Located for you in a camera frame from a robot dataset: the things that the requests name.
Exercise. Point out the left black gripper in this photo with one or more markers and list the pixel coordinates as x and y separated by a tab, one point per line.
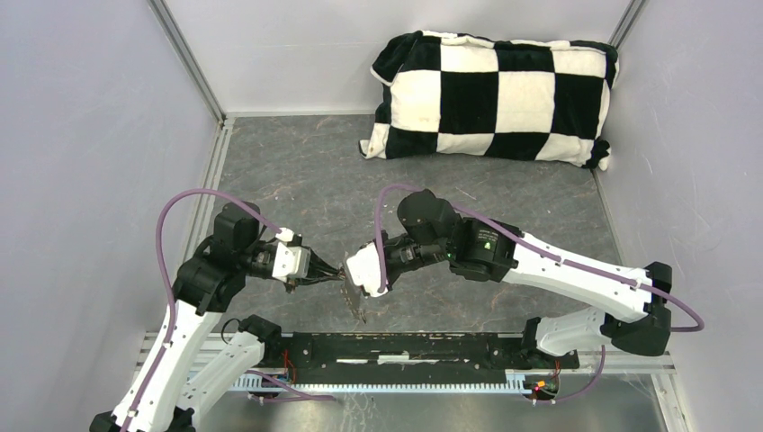
317	273

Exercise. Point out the red grey keyring holder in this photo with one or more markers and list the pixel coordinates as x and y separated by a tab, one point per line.
353	295

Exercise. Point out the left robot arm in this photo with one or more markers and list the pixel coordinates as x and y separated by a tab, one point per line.
166	395

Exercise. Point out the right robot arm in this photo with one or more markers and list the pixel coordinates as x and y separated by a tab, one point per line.
625	306

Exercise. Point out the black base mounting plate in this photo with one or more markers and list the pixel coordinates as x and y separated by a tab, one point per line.
407	358

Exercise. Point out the black white checkered pillow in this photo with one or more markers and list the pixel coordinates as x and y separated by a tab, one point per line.
455	93

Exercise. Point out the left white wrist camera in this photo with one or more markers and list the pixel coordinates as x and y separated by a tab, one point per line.
288	251

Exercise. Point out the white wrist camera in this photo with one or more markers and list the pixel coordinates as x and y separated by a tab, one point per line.
363	270
288	251

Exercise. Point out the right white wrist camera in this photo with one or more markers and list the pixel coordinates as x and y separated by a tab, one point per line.
363	270

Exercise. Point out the blue white cable duct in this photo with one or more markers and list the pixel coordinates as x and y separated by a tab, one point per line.
513	383

